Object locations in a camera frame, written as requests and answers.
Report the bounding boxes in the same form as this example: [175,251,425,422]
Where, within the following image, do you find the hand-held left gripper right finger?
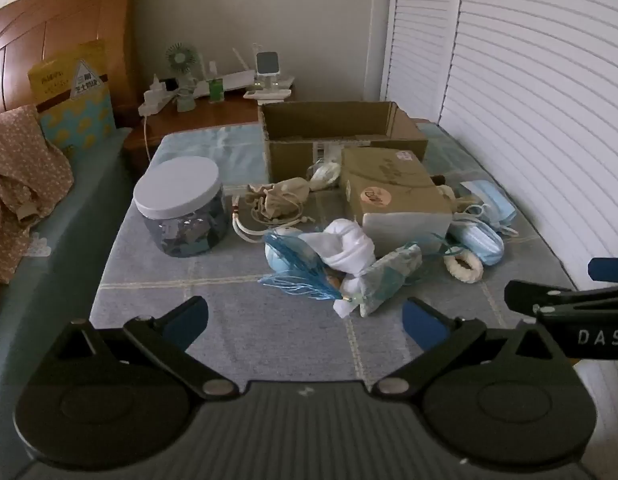
[371,297,564,403]

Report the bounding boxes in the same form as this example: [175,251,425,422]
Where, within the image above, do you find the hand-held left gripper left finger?
[49,296,240,401]

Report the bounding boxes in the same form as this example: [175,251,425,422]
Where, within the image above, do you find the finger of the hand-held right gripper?
[588,258,618,284]
[504,280,618,318]

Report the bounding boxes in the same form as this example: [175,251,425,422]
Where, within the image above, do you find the white ring scrunchie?
[443,252,484,285]

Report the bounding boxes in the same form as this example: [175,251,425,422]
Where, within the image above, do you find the clear plastic packet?
[356,242,424,318]

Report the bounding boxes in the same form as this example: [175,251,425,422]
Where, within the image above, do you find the blue face mask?
[446,220,504,266]

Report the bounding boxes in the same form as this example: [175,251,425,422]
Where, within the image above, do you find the teal ribbon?
[421,232,467,262]

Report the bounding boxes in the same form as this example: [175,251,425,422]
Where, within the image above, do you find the blue face masks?
[459,180,518,233]

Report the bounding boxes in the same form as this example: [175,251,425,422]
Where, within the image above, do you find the white cloth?
[301,219,377,318]

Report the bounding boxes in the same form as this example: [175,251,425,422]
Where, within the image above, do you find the blue mesh net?
[257,230,341,302]

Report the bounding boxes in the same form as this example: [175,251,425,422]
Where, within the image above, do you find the light blue round case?
[263,226,310,273]

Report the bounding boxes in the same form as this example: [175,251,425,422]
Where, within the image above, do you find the beige drawstring pouch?
[246,178,312,222]

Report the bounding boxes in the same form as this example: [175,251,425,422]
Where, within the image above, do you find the cardboard box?
[258,101,430,184]

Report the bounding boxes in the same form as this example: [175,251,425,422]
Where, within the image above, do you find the beige knotted cloth strip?
[435,185,484,212]

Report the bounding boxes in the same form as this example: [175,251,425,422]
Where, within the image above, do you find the teal bed sheet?
[0,127,135,480]

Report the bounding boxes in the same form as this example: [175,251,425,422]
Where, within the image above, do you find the plastic jar with white lid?
[133,156,229,259]

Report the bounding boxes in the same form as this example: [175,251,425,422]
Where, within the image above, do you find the kraft tissue box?
[339,146,455,242]

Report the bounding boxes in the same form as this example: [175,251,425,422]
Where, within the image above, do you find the white louvered door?
[379,0,464,122]
[436,0,618,480]

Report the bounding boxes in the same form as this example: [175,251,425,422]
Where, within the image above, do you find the cream item in clear bag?
[308,159,343,192]

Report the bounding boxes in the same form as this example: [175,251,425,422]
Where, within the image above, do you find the wooden bedside table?
[123,91,297,166]

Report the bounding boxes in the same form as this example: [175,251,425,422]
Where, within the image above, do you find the brown dotted cloth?
[0,105,75,326]

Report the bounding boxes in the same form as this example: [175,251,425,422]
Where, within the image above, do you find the white power strip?
[139,77,182,116]

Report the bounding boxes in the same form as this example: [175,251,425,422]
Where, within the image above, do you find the green bottle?
[208,61,225,103]

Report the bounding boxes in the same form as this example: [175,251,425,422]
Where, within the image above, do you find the yellow snack bag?
[28,40,117,151]

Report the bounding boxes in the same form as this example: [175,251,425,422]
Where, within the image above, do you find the white remote control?
[243,88,293,102]

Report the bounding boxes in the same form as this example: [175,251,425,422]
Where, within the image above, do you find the white router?
[199,47,256,97]

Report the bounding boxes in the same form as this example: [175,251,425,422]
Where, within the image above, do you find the small green desk fan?
[164,42,200,112]

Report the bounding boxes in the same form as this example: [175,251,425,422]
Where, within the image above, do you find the phone on white stand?
[254,51,281,92]

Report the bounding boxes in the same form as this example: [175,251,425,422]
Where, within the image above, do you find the wooden bed headboard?
[0,0,145,128]

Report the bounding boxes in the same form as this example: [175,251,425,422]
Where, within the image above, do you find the white cord with beads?
[230,194,311,246]

